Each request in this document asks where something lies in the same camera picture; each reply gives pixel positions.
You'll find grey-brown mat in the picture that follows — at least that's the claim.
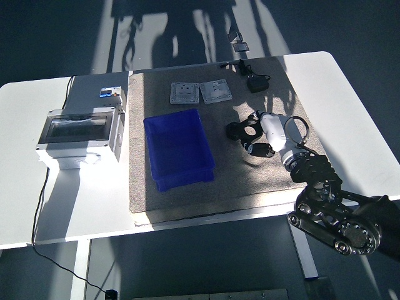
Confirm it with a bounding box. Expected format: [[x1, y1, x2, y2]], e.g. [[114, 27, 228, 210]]
[[127, 56, 329, 226]]

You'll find grey electrical enclosure box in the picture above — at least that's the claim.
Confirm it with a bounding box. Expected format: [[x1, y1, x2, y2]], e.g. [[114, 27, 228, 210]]
[[34, 106, 126, 171]]

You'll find circuit breaker with blue label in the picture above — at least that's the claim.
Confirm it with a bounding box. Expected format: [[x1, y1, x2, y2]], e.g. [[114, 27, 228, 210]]
[[98, 86, 128, 113]]

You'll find black adapter cord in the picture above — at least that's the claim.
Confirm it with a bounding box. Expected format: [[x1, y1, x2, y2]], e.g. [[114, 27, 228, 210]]
[[217, 59, 271, 83]]

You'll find dark table leg foot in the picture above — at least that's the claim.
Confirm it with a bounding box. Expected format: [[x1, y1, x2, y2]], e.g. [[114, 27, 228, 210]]
[[302, 276, 337, 300]]

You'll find white table leg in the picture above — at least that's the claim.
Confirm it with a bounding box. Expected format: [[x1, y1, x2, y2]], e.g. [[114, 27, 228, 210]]
[[290, 229, 319, 279], [70, 239, 91, 300]]

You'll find white socket plate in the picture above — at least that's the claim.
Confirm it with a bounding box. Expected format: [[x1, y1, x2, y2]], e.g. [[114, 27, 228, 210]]
[[199, 79, 234, 105], [169, 81, 201, 106]]

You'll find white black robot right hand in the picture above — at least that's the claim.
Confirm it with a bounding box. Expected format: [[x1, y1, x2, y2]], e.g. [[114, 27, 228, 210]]
[[238, 110, 290, 159]]

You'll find blue plastic box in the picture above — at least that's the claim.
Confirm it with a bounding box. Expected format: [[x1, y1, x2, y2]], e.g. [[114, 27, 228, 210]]
[[142, 108, 216, 192]]

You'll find small dark floor device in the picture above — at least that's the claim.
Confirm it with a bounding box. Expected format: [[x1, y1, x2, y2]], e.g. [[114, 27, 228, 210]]
[[227, 26, 244, 41]]

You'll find black power cable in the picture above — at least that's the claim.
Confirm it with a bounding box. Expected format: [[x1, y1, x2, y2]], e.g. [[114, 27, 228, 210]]
[[31, 74, 110, 293]]

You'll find black power adapter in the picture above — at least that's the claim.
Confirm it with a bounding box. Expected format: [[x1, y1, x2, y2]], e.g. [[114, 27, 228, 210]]
[[246, 74, 271, 94]]

